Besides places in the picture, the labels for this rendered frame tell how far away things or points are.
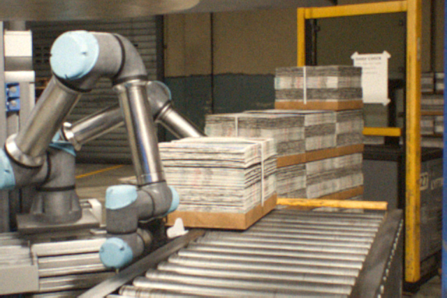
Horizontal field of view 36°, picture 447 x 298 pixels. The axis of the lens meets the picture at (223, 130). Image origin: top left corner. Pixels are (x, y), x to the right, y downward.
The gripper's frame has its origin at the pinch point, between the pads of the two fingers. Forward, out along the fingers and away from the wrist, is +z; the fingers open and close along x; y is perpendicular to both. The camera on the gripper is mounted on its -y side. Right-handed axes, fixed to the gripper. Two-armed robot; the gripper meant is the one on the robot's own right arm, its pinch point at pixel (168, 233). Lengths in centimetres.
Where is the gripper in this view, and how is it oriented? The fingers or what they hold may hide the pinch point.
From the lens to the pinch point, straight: 199.2
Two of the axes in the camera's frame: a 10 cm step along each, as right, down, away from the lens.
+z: 3.1, -0.7, 9.5
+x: -9.5, -0.1, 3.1
